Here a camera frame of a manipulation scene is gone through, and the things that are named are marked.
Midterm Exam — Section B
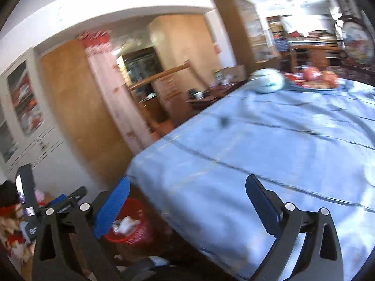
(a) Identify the white tissue paper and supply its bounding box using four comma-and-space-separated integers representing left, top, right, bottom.
112, 216, 141, 236

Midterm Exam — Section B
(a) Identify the red plastic trash basket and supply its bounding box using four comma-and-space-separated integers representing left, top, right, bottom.
104, 198, 153, 246

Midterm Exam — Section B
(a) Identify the white glass display cabinet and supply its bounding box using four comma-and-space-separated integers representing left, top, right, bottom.
1, 48, 64, 180

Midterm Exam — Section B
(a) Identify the light blue tablecloth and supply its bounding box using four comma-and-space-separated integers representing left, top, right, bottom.
127, 81, 374, 280

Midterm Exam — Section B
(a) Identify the near wooden armchair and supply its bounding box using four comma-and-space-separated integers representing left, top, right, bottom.
127, 60, 210, 128

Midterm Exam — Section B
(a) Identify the pink floral door curtain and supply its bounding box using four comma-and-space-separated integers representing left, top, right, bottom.
78, 30, 153, 155

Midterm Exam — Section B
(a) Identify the blue fruit plate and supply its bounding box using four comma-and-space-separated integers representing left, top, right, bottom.
284, 73, 343, 92

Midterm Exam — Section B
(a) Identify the orange fruit on plate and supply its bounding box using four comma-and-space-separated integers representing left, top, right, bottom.
320, 70, 339, 88

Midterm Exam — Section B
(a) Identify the red apple in net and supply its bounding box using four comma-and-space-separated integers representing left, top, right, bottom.
302, 67, 321, 81

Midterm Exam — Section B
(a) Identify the pale green ceramic lidded pot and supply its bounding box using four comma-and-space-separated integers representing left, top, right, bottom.
249, 68, 285, 94

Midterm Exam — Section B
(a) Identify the dark wooden side cabinet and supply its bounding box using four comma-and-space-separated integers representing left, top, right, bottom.
186, 81, 247, 111

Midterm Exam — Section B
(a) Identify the cardboard box on cabinet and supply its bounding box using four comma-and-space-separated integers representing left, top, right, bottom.
221, 65, 248, 82

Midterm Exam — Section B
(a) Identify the far wooden chair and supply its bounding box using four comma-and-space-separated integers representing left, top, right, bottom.
290, 44, 341, 72

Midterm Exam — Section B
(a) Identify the tall wooden wardrobe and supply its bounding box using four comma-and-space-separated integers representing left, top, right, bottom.
148, 14, 221, 92

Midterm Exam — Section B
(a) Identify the round embroidered table screen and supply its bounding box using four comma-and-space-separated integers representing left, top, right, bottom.
339, 15, 374, 86

